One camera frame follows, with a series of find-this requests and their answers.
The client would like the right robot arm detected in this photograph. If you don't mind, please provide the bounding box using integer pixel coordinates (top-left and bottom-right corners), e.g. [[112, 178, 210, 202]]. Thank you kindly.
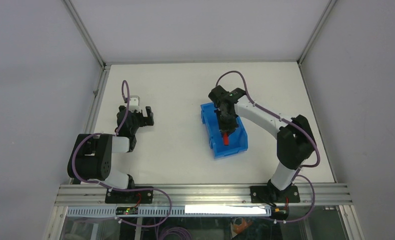
[[208, 85, 319, 203]]

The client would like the red handled screwdriver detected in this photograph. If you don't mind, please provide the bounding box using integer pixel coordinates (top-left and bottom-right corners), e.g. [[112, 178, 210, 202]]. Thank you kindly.
[[222, 132, 230, 146]]

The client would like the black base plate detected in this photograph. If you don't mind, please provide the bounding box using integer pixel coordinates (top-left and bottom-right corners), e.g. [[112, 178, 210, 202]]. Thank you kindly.
[[104, 187, 154, 205], [249, 185, 301, 204]]

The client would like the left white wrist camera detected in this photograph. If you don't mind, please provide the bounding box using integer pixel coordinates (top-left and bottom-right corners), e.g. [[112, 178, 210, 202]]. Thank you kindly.
[[128, 95, 142, 113]]

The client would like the coiled purple cable below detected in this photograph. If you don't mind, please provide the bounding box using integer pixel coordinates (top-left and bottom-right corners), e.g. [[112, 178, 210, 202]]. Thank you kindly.
[[157, 226, 193, 240]]

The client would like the blue plastic bin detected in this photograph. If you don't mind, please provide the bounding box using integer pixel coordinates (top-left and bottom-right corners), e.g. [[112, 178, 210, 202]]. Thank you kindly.
[[200, 102, 248, 159]]

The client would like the aluminium front rail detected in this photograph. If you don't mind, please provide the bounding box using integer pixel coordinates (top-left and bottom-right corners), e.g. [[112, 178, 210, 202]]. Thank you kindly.
[[54, 183, 353, 207]]

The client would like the white slotted cable duct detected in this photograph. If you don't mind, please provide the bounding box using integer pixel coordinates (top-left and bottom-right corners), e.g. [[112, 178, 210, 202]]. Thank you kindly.
[[67, 204, 271, 218]]

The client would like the orange object under table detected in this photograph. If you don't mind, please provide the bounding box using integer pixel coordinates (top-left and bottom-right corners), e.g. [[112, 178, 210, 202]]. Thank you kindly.
[[231, 217, 253, 235]]

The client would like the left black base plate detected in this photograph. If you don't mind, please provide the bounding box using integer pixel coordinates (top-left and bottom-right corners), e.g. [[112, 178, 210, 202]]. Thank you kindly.
[[104, 187, 154, 205]]

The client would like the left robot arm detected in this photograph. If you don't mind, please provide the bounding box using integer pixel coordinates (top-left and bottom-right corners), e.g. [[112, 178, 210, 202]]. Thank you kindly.
[[67, 105, 155, 203]]

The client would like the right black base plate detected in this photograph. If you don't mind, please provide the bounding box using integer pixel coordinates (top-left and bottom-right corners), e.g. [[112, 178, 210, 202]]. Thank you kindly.
[[249, 185, 301, 204]]

